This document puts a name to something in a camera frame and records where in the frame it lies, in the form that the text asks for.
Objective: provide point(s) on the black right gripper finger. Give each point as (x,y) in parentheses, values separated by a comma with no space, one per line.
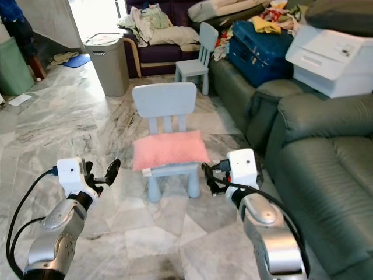
(211,181)

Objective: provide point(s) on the pink fluffy pillow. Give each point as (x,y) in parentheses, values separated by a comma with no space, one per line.
(170,150)

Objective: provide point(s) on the dark green leather sofa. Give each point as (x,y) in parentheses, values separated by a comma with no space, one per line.
(326,175)
(259,114)

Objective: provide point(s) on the purple sofa with beige trim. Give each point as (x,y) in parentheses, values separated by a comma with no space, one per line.
(160,55)

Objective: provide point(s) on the beige pillow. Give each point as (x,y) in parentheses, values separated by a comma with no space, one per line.
(175,36)

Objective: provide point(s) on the light blue kids chair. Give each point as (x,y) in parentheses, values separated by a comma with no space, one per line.
(164,100)
(192,69)

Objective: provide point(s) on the white paper sheet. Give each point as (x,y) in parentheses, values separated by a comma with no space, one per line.
(19,100)

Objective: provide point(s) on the grey plastic trash bin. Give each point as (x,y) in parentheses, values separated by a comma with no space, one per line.
(108,67)

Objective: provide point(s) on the blue floor mat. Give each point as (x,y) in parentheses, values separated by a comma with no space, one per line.
(77,60)

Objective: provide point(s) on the brown wooden furniture leg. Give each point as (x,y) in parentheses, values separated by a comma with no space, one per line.
(37,69)

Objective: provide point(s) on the beige cloth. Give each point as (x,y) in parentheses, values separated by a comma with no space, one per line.
(63,57)

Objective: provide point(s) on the green plastic bin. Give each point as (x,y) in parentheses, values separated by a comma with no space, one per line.
(14,69)

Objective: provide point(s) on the blue suitcase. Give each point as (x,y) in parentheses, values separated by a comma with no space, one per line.
(259,55)

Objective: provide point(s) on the colourful patterned clothes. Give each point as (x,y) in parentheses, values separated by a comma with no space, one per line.
(221,44)

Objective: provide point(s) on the pile of pale clothes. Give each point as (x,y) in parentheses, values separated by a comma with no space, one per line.
(154,17)

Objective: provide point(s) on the white boxy appliance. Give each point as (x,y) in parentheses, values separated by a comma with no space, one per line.
(329,61)

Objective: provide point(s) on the yellow cloth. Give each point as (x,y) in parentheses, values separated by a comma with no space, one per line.
(265,25)

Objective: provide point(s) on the blue garment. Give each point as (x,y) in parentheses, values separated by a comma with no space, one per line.
(13,20)

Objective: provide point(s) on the large beige duvet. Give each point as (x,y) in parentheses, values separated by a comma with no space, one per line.
(221,9)

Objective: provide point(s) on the pile of mixed clothes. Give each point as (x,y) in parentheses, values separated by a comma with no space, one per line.
(291,17)

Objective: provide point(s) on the dark grey cushion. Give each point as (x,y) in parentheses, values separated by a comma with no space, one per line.
(341,17)

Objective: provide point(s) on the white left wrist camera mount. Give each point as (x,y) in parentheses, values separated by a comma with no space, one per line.
(73,174)

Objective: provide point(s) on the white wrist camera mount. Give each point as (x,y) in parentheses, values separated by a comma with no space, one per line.
(243,166)
(73,174)

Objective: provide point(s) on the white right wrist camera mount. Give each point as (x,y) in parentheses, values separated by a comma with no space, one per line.
(243,166)

